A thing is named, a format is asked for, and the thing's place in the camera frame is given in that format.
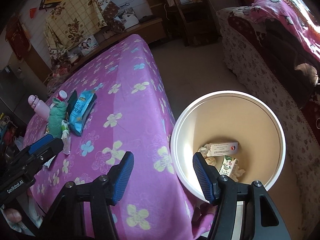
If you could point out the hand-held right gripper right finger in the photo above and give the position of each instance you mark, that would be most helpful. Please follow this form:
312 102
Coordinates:
203 177

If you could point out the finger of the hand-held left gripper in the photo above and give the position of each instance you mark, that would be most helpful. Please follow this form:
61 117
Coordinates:
41 158
41 143

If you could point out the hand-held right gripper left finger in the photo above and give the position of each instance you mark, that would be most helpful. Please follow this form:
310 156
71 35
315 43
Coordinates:
122 177

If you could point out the beige paper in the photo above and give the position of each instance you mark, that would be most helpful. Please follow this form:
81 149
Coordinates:
210 160

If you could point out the white green wrapper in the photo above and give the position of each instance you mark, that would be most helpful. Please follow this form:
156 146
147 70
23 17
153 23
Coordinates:
65 140

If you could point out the green print milk carton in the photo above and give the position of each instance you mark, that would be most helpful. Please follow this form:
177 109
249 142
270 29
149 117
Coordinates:
227 166

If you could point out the white tissue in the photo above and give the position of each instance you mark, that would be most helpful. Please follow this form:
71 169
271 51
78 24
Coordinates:
205 150
238 173

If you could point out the white medicine box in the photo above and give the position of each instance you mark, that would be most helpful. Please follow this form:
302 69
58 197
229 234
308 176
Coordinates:
223 148

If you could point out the white plastic bucket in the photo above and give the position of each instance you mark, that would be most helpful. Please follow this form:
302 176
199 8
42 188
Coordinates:
237 120

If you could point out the person's left hand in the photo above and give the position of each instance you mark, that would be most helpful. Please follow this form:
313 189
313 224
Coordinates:
11 215

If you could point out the white plastic bag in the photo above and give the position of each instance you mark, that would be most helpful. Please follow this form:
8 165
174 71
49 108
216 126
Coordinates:
18 142

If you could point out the green towel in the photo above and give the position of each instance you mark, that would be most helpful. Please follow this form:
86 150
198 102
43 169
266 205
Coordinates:
56 120

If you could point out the pink water bottle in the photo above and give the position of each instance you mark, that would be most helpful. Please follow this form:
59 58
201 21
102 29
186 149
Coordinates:
41 110

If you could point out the colourful bags pile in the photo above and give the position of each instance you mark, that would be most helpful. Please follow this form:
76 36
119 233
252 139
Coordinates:
7 132

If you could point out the blue snack packet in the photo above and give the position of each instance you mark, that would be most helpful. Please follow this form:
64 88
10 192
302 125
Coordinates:
80 112

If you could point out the white bottle magenta label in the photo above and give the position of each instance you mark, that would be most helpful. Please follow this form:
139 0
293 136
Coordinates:
61 95

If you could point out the dark green box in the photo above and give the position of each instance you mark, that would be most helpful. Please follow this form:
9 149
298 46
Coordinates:
72 100

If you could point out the clear plastic bags pile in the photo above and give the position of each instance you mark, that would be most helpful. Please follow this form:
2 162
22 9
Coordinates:
57 77

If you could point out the pink floral tablecloth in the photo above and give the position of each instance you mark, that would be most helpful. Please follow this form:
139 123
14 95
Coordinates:
130 105

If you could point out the red hanging cloth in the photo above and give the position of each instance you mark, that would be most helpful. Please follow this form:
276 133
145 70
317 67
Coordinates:
17 37

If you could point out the small photo print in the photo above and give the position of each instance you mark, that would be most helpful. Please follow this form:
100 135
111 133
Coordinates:
87 45

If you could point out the floral covered sofa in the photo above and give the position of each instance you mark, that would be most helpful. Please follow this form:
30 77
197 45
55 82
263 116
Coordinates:
262 75

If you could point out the yellow floral cloth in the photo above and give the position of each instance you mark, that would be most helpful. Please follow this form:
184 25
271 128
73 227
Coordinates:
72 17

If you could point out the dark brown cloth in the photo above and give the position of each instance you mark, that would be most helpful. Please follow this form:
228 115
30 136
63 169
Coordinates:
282 55

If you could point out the low wooden cabinet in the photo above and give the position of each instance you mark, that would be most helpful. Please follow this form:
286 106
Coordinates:
150 27

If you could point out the white photo print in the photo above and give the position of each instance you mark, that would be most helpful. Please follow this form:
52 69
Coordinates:
127 17

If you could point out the pink floral blanket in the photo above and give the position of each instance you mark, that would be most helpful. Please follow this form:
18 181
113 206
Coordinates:
282 12

